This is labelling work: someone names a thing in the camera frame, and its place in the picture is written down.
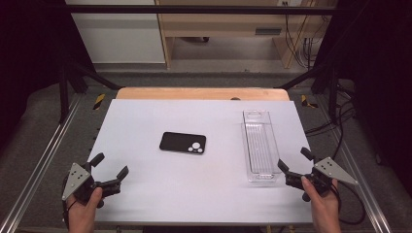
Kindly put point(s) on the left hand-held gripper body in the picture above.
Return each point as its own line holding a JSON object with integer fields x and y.
{"x": 77, "y": 181}

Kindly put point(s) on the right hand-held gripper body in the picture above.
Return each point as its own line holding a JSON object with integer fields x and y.
{"x": 333, "y": 171}

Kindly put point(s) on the clear plastic packaging box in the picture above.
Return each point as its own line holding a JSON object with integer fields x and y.
{"x": 260, "y": 145}

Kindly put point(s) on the person's left hand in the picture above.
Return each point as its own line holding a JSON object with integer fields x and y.
{"x": 82, "y": 210}

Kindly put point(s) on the person's right hand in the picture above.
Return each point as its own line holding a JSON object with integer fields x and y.
{"x": 324, "y": 204}

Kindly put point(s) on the white table mat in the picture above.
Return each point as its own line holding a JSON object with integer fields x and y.
{"x": 168, "y": 187}

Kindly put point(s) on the black curtain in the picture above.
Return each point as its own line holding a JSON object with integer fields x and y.
{"x": 29, "y": 58}
{"x": 375, "y": 81}

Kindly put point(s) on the white cabinet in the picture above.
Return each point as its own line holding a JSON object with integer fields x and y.
{"x": 120, "y": 39}

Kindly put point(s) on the grey desk label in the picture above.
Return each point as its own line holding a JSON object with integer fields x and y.
{"x": 268, "y": 31}

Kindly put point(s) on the aluminium floor rail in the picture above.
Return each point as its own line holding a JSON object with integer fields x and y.
{"x": 359, "y": 181}
{"x": 42, "y": 161}

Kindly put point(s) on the black diagonal frame strut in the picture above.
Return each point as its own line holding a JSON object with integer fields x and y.
{"x": 311, "y": 76}
{"x": 94, "y": 77}

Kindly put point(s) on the white wall socket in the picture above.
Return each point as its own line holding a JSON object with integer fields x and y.
{"x": 285, "y": 3}

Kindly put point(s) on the black metal frame bar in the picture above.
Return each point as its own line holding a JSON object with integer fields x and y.
{"x": 194, "y": 9}

